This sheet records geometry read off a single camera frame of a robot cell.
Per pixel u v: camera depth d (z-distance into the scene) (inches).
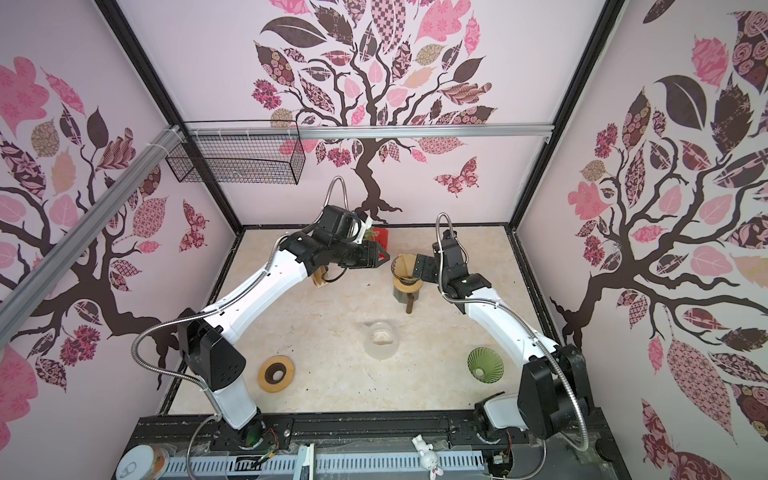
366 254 26.9
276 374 32.8
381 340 35.3
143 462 25.9
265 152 37.3
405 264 35.9
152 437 29.3
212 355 17.0
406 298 36.6
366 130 36.4
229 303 18.4
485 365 32.3
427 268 29.9
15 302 19.6
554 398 16.2
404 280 35.4
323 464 27.4
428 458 26.7
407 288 35.6
